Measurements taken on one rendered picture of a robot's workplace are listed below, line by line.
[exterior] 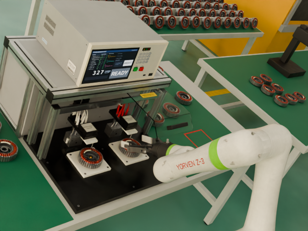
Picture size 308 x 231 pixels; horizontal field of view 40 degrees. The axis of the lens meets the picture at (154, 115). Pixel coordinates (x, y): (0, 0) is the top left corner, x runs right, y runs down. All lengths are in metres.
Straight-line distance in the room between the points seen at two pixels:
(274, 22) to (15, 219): 4.15
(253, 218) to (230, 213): 1.70
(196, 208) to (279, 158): 1.73
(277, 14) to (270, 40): 0.30
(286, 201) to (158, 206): 1.24
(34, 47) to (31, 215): 0.74
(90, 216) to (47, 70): 0.63
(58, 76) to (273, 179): 0.95
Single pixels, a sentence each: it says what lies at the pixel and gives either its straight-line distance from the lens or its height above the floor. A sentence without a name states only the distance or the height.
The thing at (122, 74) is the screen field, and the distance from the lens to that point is 1.92.
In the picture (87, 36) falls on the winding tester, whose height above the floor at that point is 1.32.
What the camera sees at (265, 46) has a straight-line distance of 5.34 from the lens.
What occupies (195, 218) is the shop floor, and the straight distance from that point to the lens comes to 3.14.
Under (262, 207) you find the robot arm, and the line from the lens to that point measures 1.64.
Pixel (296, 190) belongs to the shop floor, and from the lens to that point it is 4.05.
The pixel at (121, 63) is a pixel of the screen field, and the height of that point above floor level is 1.22.
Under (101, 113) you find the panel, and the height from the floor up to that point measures 0.82.
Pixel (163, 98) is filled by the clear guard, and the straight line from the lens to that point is 2.06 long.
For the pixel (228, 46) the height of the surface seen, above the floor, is 0.20.
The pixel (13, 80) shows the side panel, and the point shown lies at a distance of 2.02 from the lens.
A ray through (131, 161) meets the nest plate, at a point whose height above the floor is 0.78.
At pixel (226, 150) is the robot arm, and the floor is 1.32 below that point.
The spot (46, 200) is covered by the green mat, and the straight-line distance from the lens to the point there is 1.81.
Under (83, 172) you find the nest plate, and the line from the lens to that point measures 1.91.
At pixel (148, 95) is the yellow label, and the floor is 1.07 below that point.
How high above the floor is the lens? 2.08
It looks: 32 degrees down
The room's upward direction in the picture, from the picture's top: 25 degrees clockwise
